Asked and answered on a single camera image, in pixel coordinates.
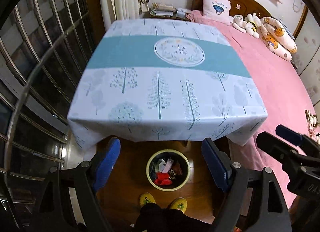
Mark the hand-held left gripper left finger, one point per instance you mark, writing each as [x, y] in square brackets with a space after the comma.
[107, 164]

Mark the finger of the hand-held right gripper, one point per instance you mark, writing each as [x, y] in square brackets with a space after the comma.
[272, 144]
[290, 135]

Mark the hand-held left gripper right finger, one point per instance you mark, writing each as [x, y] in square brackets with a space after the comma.
[215, 164]

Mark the dark blue bin cream rim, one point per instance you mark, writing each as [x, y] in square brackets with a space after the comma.
[185, 169]

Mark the red box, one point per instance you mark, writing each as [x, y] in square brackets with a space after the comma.
[162, 179]

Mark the small figurine dolls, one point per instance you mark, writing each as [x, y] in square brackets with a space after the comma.
[313, 124]

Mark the yellow embroidered slipper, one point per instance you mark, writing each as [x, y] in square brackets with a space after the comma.
[178, 205]
[148, 200]

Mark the pink bed blanket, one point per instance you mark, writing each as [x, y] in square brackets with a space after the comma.
[275, 71]

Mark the floral wardrobe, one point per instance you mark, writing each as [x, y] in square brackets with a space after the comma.
[311, 59]

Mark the bear print bolster pillow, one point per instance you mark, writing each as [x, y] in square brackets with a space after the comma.
[275, 38]

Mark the tree print tablecloth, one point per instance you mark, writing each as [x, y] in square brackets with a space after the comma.
[150, 71]

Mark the white yellow plush toy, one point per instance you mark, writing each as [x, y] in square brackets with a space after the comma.
[252, 25]

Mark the metal window grille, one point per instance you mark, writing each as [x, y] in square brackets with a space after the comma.
[37, 59]

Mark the wooden headboard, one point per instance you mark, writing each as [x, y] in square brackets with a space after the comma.
[245, 4]

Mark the white pillow with blue print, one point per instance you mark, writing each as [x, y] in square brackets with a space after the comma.
[216, 6]

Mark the small light blue box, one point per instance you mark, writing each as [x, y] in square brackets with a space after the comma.
[182, 13]

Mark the stack of books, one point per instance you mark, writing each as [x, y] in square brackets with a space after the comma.
[162, 10]

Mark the white wall hook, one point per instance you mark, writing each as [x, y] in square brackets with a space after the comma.
[298, 5]

